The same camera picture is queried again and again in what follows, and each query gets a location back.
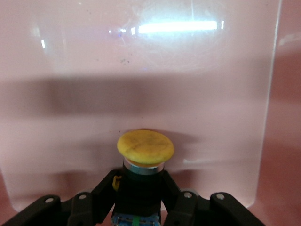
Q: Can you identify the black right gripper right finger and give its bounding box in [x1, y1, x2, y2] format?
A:
[161, 169, 266, 226]

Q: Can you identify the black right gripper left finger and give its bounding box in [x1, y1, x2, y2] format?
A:
[0, 168, 123, 226]

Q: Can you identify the yellow mushroom push button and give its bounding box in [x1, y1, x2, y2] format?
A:
[110, 129, 175, 226]

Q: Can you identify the pink plastic bin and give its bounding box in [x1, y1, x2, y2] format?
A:
[0, 0, 301, 226]

